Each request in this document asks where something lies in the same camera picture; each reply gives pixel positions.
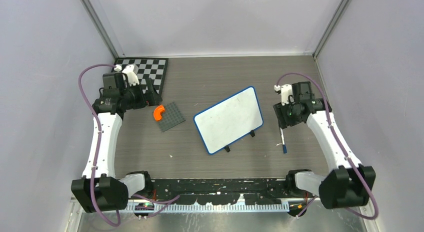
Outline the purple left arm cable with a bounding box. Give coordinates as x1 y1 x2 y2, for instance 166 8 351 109
78 64 181 227

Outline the grey studded baseplate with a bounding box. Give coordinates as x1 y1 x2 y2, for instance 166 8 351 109
156 102 186 132

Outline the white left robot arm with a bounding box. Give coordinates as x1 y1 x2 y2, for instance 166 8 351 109
71 72 162 213

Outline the black white checkerboard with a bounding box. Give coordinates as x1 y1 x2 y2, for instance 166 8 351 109
114 57 169 95

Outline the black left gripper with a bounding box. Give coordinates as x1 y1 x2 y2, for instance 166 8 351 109
121 78 162 110

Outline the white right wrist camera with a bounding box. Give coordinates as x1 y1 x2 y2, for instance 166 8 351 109
274 84 293 106

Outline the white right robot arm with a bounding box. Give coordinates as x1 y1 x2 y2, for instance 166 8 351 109
273 82 376 209

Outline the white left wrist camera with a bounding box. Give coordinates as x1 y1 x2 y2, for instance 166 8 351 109
114 64 140 87

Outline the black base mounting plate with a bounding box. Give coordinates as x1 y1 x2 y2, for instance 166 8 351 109
136 178 313 205

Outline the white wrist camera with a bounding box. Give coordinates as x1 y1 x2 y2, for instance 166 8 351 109
114 64 140 87
274 84 293 106

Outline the slotted aluminium cable duct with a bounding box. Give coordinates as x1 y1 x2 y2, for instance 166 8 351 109
119 200 290 213

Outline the white marker pen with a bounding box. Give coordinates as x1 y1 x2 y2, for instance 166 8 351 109
279 128 286 146

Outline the orange curved block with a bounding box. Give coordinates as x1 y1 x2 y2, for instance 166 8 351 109
153 105 166 121

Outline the blue framed whiteboard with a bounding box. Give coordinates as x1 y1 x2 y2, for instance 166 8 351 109
193 86 264 155

